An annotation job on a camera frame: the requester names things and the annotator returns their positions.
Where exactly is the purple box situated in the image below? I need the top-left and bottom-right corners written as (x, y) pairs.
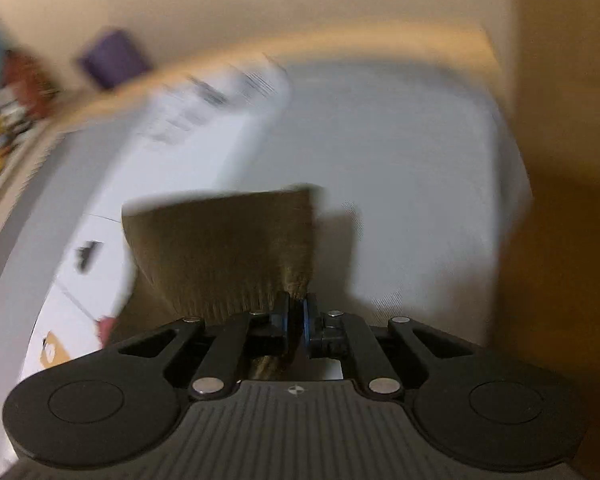
top-left (77, 29), bottom-right (154, 92)

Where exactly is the olive brown knitted sweater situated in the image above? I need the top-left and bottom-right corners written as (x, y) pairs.
top-left (100, 185), bottom-right (326, 381)

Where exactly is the red-brown cloth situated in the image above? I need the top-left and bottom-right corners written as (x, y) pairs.
top-left (0, 50), bottom-right (61, 123)

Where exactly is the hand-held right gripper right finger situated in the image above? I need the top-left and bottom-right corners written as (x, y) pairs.
top-left (302, 294), bottom-right (473, 401)

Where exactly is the wooden bed frame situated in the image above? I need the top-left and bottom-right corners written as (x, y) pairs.
top-left (45, 25), bottom-right (516, 133)

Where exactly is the grey printed bed sheet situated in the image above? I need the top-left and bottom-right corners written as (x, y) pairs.
top-left (0, 52), bottom-right (533, 476)

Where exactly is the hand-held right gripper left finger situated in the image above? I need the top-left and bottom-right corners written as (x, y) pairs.
top-left (111, 292), bottom-right (293, 401)

